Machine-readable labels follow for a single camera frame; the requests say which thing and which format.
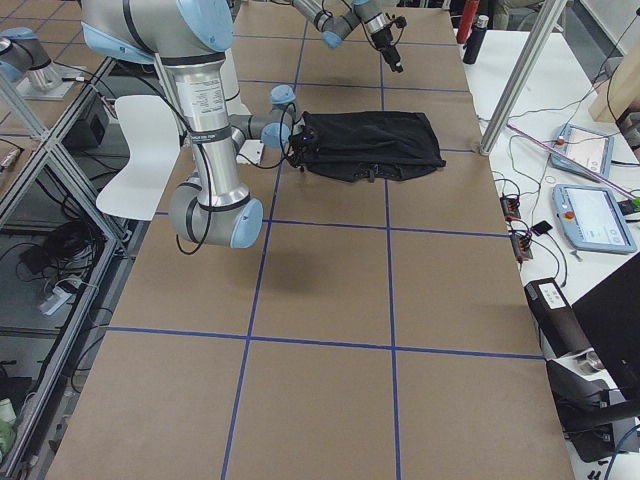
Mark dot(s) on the near teach pendant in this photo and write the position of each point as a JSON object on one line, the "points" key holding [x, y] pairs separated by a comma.
{"points": [[592, 220]]}

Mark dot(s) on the black water bottle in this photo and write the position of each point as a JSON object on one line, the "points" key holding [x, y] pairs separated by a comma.
{"points": [[475, 40]]}

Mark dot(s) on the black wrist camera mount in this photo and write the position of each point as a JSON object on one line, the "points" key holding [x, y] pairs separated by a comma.
{"points": [[398, 21]]}

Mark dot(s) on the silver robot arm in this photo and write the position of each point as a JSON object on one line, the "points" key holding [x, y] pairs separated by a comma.
{"points": [[191, 38], [335, 28]]}

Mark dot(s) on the black monitor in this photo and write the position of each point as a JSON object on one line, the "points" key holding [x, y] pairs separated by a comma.
{"points": [[609, 316]]}

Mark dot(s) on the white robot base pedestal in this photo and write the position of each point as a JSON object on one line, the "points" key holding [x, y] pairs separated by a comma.
{"points": [[250, 149]]}

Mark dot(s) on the red water bottle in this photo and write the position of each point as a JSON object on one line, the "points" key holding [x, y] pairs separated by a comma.
{"points": [[466, 20]]}

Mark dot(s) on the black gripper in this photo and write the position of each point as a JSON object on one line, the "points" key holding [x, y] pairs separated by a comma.
{"points": [[385, 41], [301, 148]]}

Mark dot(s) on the black graphic t-shirt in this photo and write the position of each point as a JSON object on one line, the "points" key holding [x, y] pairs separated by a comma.
{"points": [[392, 145]]}

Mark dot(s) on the teach pendant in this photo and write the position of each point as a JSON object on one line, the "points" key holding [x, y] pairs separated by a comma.
{"points": [[593, 150], [592, 220]]}

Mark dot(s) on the far teach pendant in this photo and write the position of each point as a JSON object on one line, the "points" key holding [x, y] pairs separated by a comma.
{"points": [[593, 150]]}

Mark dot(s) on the white plastic chair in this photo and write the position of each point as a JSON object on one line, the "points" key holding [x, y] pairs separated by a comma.
{"points": [[152, 136]]}

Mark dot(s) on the aluminium frame rail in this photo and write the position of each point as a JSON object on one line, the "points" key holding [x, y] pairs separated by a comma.
{"points": [[60, 257]]}

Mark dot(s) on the brown black box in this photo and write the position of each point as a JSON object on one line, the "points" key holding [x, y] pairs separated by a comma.
{"points": [[555, 317]]}

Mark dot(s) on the aluminium frame post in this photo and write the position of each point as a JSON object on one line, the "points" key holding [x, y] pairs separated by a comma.
{"points": [[527, 59]]}

